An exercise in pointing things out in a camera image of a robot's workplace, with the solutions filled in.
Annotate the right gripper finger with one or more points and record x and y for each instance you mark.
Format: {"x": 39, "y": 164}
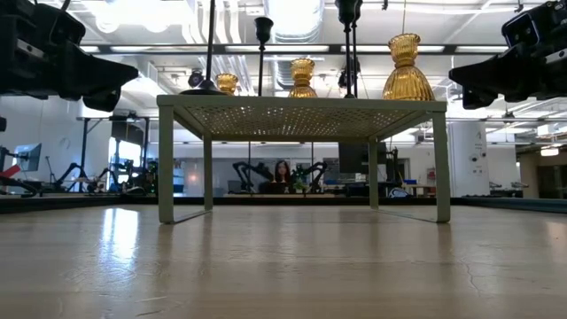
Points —
{"x": 483, "y": 68}
{"x": 483, "y": 82}

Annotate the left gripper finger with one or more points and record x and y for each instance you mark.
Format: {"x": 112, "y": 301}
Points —
{"x": 111, "y": 82}
{"x": 106, "y": 68}

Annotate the amber glass candle holder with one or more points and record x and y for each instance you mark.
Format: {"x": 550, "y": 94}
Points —
{"x": 407, "y": 84}
{"x": 226, "y": 84}
{"x": 303, "y": 71}

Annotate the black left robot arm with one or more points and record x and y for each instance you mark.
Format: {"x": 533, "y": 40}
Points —
{"x": 6, "y": 53}

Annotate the background black robot arm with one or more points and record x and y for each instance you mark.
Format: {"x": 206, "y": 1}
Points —
{"x": 248, "y": 170}
{"x": 315, "y": 170}
{"x": 71, "y": 170}

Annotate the black hanging screen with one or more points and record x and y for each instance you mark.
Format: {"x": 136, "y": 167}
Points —
{"x": 127, "y": 130}

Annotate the white column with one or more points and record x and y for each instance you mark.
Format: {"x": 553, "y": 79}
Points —
{"x": 467, "y": 159}

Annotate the black ceiling spotlight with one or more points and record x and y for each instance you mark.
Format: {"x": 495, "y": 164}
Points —
{"x": 196, "y": 79}
{"x": 342, "y": 77}

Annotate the small computer monitor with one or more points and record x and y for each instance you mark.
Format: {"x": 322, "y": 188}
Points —
{"x": 27, "y": 156}

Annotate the blue bin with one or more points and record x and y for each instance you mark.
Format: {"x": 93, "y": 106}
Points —
{"x": 410, "y": 181}

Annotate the large black screen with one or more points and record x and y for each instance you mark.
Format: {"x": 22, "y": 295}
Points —
{"x": 354, "y": 157}

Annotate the green perforated metal shelf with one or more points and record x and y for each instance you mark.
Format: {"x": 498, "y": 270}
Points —
{"x": 301, "y": 104}

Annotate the person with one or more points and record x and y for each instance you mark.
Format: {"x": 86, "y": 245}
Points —
{"x": 282, "y": 172}

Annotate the small background potted plant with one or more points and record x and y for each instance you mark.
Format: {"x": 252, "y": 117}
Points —
{"x": 300, "y": 184}

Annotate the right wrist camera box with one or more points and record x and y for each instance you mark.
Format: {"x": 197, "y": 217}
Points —
{"x": 520, "y": 28}

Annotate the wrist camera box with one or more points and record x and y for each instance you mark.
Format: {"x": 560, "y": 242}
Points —
{"x": 66, "y": 28}
{"x": 520, "y": 28}

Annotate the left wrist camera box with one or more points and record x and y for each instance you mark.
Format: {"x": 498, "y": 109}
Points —
{"x": 66, "y": 28}

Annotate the glowing wall lamp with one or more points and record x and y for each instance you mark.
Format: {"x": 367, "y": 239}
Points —
{"x": 549, "y": 151}

